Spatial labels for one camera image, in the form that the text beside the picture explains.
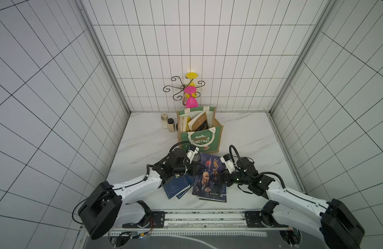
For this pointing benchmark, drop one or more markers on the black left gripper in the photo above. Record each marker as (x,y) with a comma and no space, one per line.
(194,171)

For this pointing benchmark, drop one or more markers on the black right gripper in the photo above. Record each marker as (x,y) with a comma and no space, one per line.
(228,176)

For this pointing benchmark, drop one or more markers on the dark blue portrait book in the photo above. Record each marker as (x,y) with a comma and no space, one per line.
(209,179)

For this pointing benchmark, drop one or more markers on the blue book with label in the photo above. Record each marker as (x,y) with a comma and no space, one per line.
(175,185)

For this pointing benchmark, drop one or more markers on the burlap Christmas canvas bag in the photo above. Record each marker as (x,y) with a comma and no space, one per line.
(207,140)

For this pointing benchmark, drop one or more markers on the dark bottom book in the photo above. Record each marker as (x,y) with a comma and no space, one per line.
(201,122)

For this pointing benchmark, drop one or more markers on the blue book with text grid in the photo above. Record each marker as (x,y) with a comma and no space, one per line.
(213,197)

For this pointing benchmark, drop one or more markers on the yellow book with barcode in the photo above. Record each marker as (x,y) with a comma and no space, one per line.
(190,124)

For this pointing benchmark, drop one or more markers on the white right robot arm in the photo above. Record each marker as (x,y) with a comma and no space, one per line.
(330,221)

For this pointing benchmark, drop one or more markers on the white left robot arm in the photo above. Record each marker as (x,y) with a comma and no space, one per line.
(115,205)

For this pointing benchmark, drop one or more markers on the black-lidded spice jar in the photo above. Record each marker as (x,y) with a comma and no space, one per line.
(171,125)

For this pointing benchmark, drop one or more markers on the white powder spice jar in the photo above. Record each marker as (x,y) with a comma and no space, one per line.
(164,120)

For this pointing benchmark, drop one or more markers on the pink plastic goblet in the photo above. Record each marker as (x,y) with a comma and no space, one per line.
(191,102)

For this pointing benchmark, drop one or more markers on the dark metal cup stand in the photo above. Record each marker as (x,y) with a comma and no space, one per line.
(179,90)

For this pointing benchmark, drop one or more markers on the yellow plastic goblet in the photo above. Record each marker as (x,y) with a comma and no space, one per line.
(191,76)

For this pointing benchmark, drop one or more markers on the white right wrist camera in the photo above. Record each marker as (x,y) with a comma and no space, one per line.
(228,161)

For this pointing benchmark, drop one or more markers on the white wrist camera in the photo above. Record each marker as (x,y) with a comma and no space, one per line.
(191,153)
(228,161)

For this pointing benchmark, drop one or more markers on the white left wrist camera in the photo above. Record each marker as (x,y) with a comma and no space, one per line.
(191,153)

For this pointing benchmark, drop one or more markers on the metal base rail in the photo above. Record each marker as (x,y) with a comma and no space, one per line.
(207,219)

